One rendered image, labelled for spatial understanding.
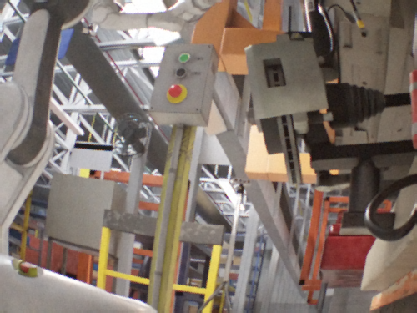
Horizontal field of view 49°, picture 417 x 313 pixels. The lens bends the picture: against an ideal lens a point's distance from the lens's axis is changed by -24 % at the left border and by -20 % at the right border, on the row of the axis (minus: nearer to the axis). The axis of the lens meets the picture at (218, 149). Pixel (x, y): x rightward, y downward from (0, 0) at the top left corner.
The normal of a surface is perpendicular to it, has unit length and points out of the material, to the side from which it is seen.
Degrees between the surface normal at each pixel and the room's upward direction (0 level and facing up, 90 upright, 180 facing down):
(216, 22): 90
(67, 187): 90
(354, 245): 90
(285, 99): 108
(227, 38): 90
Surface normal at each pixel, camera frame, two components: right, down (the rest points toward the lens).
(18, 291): -0.15, -0.36
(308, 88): -0.04, -0.17
